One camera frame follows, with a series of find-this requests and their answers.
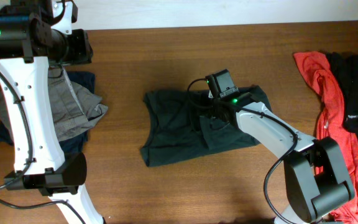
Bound dark green Nike t-shirt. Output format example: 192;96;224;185
140;90;259;167

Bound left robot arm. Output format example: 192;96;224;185
0;1;104;223

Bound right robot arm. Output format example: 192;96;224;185
205;70;356;223

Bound grey folded trousers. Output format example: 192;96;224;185
0;67;109;142

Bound navy blue folded garment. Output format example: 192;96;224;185
0;70;96;155

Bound red garment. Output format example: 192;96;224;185
293;51;358;223

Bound right black cable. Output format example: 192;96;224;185
186;77;300;224

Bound black cable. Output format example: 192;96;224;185
186;77;300;224
0;46;86;224

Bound left black cable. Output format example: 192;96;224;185
0;46;86;224

